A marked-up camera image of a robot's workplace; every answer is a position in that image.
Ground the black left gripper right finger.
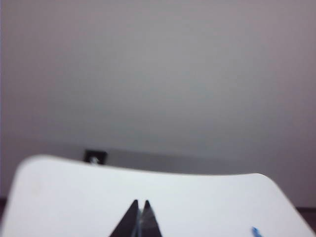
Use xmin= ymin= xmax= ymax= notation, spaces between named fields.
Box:
xmin=137 ymin=199 xmax=163 ymax=237

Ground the black wall socket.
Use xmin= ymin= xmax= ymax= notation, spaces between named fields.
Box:
xmin=84 ymin=149 xmax=108 ymax=165

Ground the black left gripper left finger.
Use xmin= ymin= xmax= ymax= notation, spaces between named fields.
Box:
xmin=110 ymin=199 xmax=139 ymax=237

